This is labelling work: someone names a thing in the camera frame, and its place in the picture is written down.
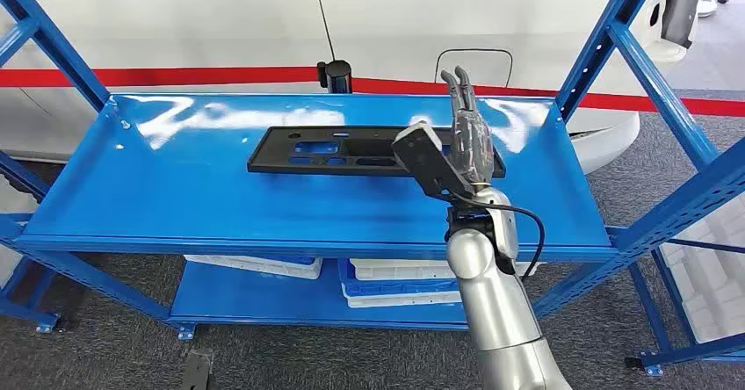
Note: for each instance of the white plastic crate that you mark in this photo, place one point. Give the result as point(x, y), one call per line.
point(401, 301)
point(716, 294)
point(401, 270)
point(244, 266)

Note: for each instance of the black stanchion post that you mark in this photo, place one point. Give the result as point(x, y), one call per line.
point(337, 79)

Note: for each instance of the red barrier belt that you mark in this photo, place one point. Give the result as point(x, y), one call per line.
point(640, 102)
point(145, 76)

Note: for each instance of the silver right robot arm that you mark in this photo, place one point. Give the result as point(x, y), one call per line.
point(495, 306)

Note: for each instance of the black plastic panel part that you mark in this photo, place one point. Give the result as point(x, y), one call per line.
point(279, 154)

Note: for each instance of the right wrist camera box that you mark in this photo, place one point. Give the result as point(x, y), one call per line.
point(425, 160)

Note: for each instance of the white car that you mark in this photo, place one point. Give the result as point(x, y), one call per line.
point(174, 32)

